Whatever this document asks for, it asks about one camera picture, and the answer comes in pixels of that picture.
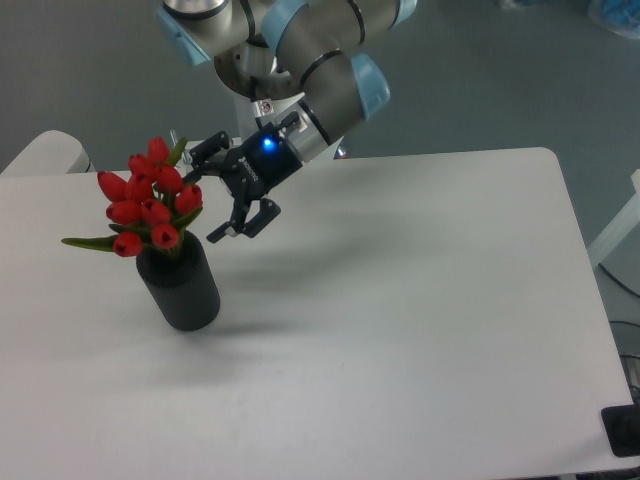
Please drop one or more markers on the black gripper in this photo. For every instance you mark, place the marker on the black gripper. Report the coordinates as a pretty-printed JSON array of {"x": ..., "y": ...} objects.
[{"x": 249, "y": 171}]

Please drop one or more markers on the red tulip bouquet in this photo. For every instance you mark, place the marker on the red tulip bouquet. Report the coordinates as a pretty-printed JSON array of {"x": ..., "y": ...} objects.
[{"x": 151, "y": 209}]

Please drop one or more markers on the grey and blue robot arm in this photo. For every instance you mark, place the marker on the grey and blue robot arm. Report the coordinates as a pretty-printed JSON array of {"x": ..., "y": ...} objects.
[{"x": 299, "y": 34}]

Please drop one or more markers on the black ribbed vase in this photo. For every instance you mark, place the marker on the black ribbed vase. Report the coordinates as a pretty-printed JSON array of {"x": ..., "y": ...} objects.
[{"x": 183, "y": 289}]

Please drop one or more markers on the white side table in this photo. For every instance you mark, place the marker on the white side table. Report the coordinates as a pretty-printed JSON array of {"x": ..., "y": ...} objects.
[{"x": 52, "y": 152}]

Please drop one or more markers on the blue plastic bag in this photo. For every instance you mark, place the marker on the blue plastic bag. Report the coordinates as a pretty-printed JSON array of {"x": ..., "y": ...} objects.
[{"x": 617, "y": 16}]

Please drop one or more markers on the black device at table edge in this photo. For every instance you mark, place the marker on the black device at table edge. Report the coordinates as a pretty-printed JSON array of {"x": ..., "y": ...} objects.
[{"x": 622, "y": 429}]

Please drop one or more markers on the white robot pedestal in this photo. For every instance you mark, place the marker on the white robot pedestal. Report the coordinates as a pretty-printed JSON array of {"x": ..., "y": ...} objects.
[{"x": 250, "y": 100}]

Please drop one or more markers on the white frame at right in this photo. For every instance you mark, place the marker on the white frame at right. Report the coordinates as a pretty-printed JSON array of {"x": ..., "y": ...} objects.
[{"x": 617, "y": 229}]

